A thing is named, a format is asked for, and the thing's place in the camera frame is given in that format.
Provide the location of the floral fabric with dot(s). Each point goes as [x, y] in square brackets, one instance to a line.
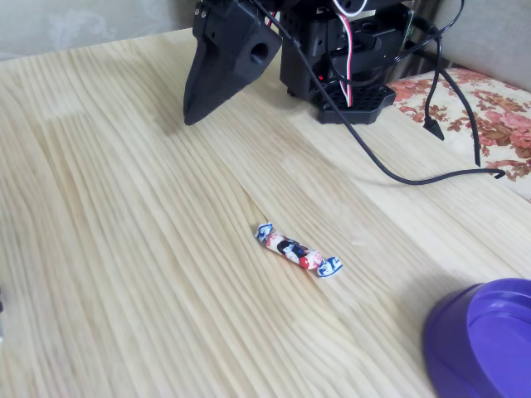
[498, 116]

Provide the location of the grey cushion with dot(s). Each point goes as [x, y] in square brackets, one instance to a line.
[498, 41]

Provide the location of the purple plastic bowl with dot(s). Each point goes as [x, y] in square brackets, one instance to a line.
[448, 331]

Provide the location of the black robot arm with base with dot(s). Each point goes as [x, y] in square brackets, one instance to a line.
[307, 45]

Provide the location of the candy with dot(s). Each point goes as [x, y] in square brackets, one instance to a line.
[294, 250]

